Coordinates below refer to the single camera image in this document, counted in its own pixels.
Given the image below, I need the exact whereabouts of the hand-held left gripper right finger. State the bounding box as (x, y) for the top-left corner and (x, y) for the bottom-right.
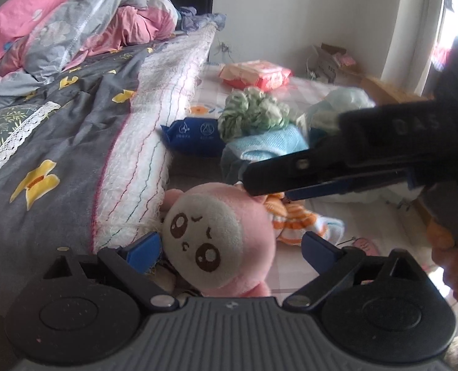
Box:
(283, 231), (427, 313)

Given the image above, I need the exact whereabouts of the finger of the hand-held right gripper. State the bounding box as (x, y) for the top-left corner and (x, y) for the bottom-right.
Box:
(285, 172), (410, 202)
(242, 136), (407, 198)

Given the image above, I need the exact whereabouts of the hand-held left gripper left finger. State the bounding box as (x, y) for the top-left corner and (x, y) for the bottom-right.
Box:
(41, 231), (180, 313)

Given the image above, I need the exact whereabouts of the large cardboard box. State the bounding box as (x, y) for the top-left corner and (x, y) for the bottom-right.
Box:
(362, 75), (436, 106)

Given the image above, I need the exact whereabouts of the pink plush toy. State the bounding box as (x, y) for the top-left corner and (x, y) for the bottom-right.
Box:
(152, 181), (278, 299)

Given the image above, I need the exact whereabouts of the light blue towel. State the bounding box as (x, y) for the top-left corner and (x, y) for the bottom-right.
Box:
(225, 127), (310, 161)

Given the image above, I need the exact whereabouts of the plaid teapot print mat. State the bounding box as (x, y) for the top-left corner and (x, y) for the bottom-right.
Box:
(167, 64), (458, 298)

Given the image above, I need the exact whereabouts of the orange striped sock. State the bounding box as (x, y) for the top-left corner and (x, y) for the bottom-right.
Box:
(265, 193), (345, 246)

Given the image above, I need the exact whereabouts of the green white scrunchie cloth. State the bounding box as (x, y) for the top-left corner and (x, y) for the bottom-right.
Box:
(218, 87), (291, 142)

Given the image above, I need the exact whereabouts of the translucent white plastic bag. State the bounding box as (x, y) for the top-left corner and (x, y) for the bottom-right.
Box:
(296, 87), (419, 205)

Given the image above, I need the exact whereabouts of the navy blue packet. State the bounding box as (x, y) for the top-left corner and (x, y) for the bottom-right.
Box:
(161, 117), (225, 157)

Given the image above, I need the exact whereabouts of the red wipes packet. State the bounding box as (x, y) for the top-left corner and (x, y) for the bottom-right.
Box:
(218, 60), (293, 91)

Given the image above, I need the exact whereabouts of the small open cardboard box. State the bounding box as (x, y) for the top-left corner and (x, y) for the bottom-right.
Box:
(306, 42), (357, 83)

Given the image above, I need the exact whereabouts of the grey quilt with yellow flowers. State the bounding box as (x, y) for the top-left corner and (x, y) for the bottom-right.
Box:
(0, 35), (218, 302)

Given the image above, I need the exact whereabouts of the purple cloth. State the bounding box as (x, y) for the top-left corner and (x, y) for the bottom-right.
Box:
(177, 6), (227, 33)

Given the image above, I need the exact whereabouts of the leaf print lace-trimmed cloth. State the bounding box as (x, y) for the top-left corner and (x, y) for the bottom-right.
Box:
(0, 101), (61, 192)

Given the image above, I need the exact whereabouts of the pink grey floral duvet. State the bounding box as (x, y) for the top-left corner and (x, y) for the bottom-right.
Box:
(0, 0), (181, 99)

